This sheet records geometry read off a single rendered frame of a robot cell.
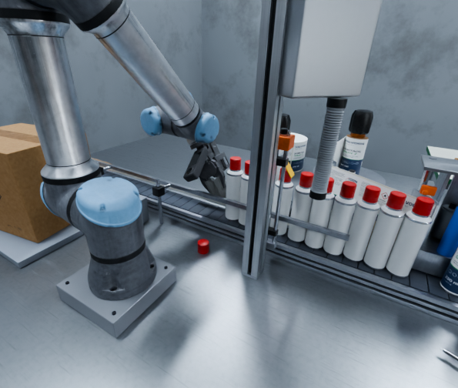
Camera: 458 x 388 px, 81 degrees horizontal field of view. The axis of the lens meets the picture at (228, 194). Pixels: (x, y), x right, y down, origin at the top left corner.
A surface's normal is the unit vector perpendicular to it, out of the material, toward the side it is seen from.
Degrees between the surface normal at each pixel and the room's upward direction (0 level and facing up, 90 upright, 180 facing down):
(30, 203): 90
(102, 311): 1
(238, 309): 0
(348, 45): 90
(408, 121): 90
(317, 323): 0
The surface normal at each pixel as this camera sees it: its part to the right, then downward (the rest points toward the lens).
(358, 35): 0.43, 0.42
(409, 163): -0.50, 0.37
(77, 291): 0.04, -0.89
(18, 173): 0.93, 0.19
